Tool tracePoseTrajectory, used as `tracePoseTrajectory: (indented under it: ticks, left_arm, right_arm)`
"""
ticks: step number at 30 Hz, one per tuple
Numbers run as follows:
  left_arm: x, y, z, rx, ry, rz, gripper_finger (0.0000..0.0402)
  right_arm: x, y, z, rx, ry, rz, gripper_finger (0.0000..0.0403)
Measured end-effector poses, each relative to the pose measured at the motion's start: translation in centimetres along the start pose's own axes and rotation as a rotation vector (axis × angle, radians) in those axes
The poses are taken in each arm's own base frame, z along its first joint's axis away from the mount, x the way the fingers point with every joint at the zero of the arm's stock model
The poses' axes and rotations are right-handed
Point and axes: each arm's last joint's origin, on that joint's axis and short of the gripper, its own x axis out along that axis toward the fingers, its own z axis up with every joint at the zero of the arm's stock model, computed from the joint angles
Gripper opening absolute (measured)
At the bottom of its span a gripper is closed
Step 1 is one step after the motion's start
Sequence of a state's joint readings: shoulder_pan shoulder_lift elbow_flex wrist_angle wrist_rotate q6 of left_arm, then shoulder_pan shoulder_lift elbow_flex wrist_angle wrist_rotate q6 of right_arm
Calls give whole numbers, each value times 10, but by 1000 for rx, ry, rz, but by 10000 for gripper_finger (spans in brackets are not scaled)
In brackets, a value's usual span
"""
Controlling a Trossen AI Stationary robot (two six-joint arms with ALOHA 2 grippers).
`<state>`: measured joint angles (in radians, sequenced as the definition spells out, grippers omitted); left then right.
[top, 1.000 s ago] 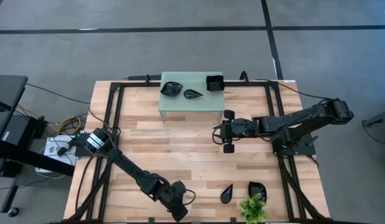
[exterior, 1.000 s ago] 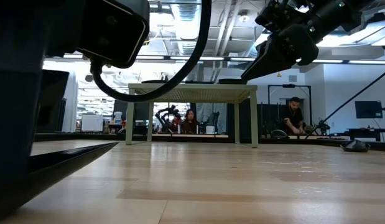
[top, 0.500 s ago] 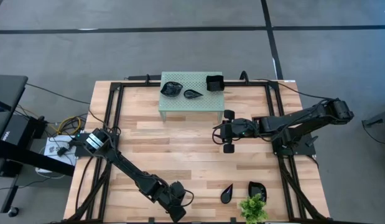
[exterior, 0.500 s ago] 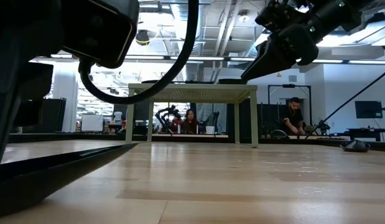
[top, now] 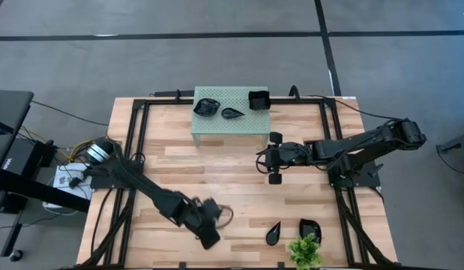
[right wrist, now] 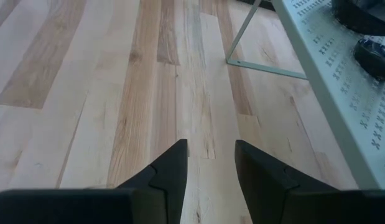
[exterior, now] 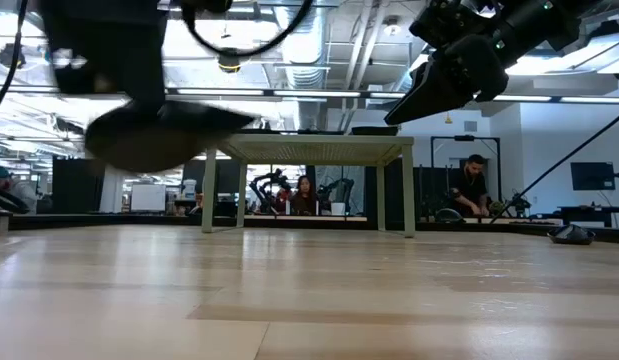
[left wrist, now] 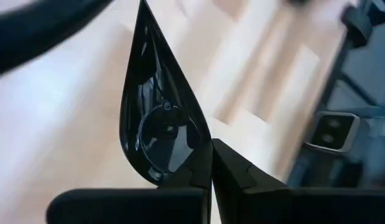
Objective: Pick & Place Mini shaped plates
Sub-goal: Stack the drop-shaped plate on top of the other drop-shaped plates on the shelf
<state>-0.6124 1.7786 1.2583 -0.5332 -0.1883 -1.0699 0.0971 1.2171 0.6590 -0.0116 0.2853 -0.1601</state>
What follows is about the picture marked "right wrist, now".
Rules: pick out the black aluminium table frame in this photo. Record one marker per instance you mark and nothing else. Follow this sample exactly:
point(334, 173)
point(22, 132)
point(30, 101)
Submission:
point(267, 3)

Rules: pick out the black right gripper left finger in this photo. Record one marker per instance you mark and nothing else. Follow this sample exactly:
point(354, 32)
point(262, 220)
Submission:
point(164, 193)

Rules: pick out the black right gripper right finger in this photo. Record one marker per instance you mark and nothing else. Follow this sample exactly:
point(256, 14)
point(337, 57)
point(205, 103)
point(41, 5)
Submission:
point(267, 196)

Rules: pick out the green perforated metal shelf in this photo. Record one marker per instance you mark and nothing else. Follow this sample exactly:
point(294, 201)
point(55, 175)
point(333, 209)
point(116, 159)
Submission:
point(350, 109)

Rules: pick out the black teardrop mini plate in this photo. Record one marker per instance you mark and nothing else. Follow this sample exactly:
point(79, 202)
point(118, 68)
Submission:
point(374, 60)

